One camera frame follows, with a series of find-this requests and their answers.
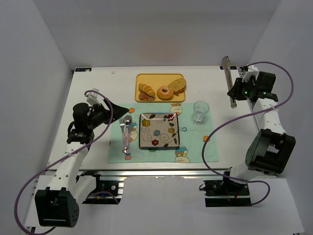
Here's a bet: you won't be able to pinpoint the metal serving tongs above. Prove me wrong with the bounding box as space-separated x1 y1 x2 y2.
221 55 238 109

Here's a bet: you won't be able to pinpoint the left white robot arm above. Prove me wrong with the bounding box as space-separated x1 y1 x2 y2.
35 101 129 228

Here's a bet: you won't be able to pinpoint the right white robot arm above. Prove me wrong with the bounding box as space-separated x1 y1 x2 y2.
225 66 296 184

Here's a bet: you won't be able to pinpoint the reddish brown bread piece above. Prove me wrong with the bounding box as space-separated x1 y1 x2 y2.
138 92 155 102

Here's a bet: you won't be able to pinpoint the striped bread roll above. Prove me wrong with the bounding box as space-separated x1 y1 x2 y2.
138 83 156 97

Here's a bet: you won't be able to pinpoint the seeded bread slice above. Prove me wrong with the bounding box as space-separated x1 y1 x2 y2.
168 78 186 95

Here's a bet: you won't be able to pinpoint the clear drinking glass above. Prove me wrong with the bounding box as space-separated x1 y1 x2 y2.
193 101 210 122

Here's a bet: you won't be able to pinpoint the square floral ceramic plate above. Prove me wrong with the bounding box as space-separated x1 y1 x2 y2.
138 113 180 149

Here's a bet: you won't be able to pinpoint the yellow plastic tray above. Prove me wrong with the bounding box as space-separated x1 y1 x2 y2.
134 73 187 103

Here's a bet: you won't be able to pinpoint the sugared orange donut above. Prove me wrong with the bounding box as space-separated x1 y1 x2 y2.
157 86 174 100

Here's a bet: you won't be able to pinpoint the green cartoon placemat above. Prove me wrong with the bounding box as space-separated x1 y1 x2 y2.
108 102 219 164

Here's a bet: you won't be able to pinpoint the fork with pink handle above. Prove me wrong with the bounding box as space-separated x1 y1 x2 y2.
119 117 127 154

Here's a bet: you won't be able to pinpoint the spoon with pink handle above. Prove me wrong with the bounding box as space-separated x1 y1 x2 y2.
124 115 132 154

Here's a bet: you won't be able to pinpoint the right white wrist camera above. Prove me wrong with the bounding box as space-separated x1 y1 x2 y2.
242 65 259 82

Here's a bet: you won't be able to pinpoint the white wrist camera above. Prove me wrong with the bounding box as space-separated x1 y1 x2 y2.
242 65 259 82
85 88 100 106

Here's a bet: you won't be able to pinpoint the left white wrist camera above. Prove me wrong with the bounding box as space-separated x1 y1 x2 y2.
85 88 100 106

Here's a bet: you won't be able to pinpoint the knife with pink handle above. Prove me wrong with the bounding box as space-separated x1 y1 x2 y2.
126 116 133 148

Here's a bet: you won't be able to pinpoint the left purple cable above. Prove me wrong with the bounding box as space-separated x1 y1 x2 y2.
14 90 114 235

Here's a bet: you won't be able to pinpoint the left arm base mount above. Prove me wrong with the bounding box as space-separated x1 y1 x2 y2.
76 171 124 205

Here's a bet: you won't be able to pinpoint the aluminium table front rail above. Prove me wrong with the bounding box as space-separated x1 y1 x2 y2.
77 168 217 177

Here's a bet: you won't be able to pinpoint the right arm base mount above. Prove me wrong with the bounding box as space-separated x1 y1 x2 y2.
199 180 251 208

